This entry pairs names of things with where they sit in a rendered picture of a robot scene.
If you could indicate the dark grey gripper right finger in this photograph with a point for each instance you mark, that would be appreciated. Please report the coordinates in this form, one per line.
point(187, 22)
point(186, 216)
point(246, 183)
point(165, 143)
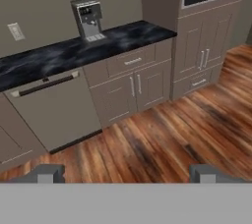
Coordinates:
point(203, 173)

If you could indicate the grey dishwasher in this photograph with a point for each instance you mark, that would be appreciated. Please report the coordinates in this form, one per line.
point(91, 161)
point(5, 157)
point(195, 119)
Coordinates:
point(55, 116)

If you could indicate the grey cupboard beside dishwasher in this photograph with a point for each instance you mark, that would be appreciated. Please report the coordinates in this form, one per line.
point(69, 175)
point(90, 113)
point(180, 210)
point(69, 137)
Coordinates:
point(16, 136)

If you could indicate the silver coffee machine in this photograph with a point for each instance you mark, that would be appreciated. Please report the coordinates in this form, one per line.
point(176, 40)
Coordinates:
point(88, 18)

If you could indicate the grey low drawer front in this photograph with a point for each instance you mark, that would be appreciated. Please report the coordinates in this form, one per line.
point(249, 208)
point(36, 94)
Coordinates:
point(197, 84)

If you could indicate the white wall socket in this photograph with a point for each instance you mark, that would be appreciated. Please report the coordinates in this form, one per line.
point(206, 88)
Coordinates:
point(15, 31)

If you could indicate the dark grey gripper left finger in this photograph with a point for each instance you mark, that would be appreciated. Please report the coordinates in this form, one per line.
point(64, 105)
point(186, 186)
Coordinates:
point(50, 173)

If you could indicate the grey tall cupboard door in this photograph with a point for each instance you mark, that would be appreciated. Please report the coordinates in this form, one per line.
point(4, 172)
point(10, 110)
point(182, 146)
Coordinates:
point(218, 38)
point(190, 49)

